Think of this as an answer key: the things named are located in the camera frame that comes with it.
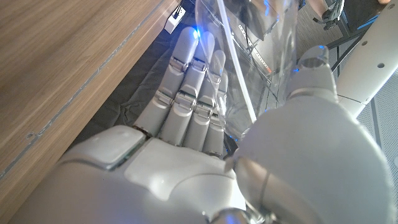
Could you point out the clear plastic spray bottle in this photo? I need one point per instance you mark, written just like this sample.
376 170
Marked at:
267 46

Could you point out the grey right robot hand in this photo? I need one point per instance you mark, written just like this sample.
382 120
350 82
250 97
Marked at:
174 174

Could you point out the white power strip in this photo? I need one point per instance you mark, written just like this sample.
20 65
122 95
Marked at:
174 19

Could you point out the grey white sneaker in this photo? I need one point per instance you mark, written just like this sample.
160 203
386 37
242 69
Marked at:
334 14

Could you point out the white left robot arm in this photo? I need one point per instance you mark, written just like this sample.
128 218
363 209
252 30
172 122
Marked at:
370 59

